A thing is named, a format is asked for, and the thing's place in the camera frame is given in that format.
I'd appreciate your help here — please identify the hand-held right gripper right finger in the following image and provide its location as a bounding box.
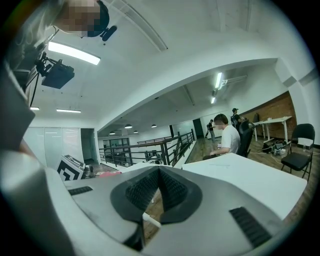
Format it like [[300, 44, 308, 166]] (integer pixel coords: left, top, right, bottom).
[[144, 165, 297, 256]]

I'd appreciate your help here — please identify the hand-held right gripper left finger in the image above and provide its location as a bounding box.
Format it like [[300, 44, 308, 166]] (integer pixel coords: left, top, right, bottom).
[[63, 165, 163, 256]]

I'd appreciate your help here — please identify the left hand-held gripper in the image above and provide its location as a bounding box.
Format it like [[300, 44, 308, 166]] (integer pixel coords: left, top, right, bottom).
[[55, 154, 95, 182]]

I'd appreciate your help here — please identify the small white desk fan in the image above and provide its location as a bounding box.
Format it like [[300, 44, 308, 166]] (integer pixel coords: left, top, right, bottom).
[[141, 196, 163, 229]]

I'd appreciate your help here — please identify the person's right forearm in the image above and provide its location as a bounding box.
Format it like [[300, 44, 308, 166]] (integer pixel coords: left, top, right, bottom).
[[19, 139, 38, 161]]

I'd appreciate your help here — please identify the white standing desk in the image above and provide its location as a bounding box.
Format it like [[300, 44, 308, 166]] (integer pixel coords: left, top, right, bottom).
[[252, 115, 293, 145]]

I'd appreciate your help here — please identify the frosted glass partition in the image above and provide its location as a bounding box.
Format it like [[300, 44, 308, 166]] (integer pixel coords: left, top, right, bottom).
[[23, 126, 82, 167]]

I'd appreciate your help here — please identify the white table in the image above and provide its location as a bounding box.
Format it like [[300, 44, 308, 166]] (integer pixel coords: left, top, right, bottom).
[[122, 161, 173, 173], [181, 152, 308, 221]]

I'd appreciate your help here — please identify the black metal railing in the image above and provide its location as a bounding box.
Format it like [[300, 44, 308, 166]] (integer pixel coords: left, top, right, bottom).
[[98, 128, 196, 168]]

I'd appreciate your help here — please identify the black chest monitor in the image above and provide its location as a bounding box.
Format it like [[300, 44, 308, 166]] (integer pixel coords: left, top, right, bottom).
[[41, 59, 75, 90]]

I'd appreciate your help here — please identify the black folding chair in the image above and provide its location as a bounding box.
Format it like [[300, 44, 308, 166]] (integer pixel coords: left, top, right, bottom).
[[281, 123, 316, 183]]

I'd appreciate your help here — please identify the person's olive shirt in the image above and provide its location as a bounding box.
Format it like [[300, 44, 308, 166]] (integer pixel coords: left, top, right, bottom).
[[4, 0, 63, 101]]

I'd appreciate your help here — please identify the person's face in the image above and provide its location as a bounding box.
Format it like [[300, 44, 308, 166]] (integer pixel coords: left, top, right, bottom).
[[53, 0, 101, 36]]

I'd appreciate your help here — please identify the tangle of cables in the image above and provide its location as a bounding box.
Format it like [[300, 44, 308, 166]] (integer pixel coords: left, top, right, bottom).
[[261, 139, 288, 157]]

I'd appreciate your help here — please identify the black chest camera rig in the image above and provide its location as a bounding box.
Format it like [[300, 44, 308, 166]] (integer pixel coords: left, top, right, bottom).
[[27, 32, 62, 106]]

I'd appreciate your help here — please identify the black head-worn camera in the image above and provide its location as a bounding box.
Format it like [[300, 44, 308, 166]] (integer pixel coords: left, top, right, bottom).
[[88, 0, 118, 42]]

